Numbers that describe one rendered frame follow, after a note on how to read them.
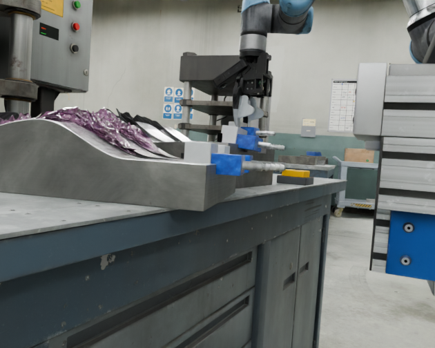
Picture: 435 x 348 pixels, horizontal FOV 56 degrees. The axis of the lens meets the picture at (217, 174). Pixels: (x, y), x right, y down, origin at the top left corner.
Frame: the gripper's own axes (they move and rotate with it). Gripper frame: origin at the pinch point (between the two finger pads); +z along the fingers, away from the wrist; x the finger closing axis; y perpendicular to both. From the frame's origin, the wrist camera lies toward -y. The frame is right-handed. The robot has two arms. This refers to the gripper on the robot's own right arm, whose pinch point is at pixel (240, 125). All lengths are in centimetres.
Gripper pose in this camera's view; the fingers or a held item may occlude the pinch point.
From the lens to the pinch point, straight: 115.8
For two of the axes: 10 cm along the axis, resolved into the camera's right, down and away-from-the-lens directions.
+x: 4.7, -0.1, 8.8
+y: 8.8, 0.8, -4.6
